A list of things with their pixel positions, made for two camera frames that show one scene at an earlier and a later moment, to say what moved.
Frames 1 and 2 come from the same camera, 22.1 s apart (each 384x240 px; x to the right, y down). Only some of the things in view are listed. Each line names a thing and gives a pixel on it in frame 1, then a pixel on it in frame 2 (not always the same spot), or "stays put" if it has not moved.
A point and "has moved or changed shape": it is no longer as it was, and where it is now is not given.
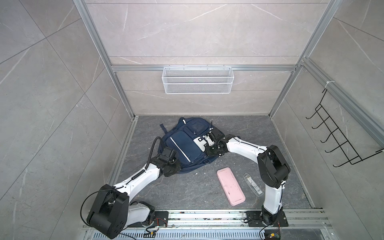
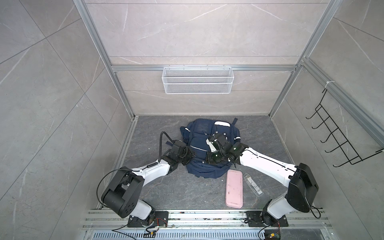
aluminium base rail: (303, 224) stays put
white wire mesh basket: (197, 80) stays put
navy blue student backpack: (180, 139) has moved or changed shape
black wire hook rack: (336, 135) stays put
